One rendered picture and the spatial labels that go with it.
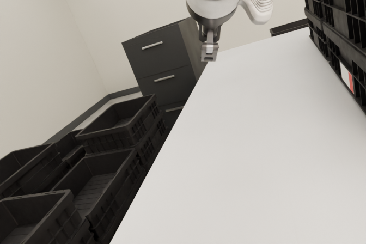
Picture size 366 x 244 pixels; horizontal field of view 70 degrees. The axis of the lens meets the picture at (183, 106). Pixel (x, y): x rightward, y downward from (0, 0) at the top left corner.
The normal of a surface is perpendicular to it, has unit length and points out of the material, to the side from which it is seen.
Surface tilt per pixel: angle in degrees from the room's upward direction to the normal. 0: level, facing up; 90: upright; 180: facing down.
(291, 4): 90
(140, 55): 90
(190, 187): 0
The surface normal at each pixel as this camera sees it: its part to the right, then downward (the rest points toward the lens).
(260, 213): -0.32, -0.89
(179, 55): -0.22, 0.40
